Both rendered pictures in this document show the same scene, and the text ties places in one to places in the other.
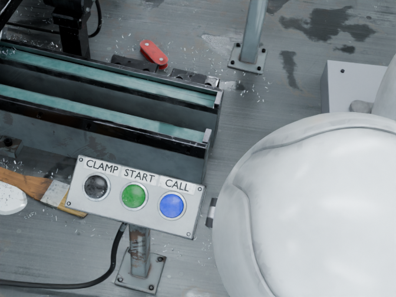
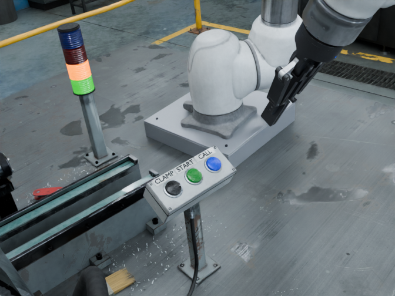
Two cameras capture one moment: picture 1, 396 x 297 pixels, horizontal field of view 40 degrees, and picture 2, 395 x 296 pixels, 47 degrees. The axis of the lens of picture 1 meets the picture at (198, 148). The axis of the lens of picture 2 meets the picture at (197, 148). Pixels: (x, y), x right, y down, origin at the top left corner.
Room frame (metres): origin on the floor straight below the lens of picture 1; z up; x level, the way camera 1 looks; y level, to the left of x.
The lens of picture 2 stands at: (-0.11, 0.55, 1.58)
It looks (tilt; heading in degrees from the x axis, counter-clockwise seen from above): 34 degrees down; 314
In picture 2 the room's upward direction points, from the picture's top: 6 degrees counter-clockwise
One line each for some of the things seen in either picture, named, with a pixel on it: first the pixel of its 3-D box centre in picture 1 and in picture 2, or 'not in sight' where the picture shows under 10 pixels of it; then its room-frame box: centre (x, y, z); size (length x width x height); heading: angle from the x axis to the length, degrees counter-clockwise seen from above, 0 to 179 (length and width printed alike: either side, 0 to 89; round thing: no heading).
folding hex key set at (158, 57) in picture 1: (154, 55); (49, 193); (0.89, 0.12, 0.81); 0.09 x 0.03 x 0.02; 42
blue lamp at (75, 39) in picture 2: not in sight; (70, 37); (0.93, -0.09, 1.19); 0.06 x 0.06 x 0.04
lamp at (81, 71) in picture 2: not in sight; (78, 68); (0.93, -0.09, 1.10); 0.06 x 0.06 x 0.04
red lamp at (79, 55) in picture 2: not in sight; (74, 53); (0.93, -0.09, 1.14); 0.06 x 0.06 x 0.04
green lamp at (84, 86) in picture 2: not in sight; (82, 83); (0.93, -0.09, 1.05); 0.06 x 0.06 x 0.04
